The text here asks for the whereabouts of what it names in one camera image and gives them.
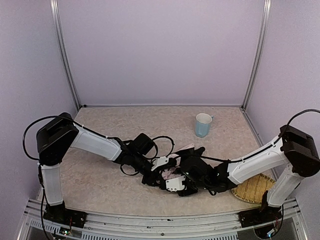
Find pink umbrella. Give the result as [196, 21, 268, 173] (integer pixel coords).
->
[161, 143, 206, 180]

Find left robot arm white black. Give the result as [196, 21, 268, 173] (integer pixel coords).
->
[32, 112, 168, 222]

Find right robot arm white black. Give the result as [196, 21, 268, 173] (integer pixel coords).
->
[176, 123, 320, 224]

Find woven bamboo tray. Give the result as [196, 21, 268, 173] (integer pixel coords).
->
[231, 173, 276, 204]

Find blue ceramic mug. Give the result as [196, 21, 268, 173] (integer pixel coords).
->
[195, 113, 214, 138]

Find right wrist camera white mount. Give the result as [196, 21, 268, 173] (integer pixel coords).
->
[165, 175, 186, 192]

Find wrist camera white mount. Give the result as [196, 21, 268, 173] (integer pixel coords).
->
[165, 175, 186, 192]
[151, 156, 177, 172]

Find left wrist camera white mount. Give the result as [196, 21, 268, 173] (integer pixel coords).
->
[151, 156, 177, 172]

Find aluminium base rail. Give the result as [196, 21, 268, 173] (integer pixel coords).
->
[15, 199, 308, 240]

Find right aluminium frame post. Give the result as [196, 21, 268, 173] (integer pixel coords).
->
[241, 0, 272, 112]

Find aluminium frame post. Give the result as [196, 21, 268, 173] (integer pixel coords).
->
[241, 0, 272, 112]
[50, 0, 82, 111]

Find left aluminium frame post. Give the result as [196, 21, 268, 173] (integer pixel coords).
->
[50, 0, 82, 111]

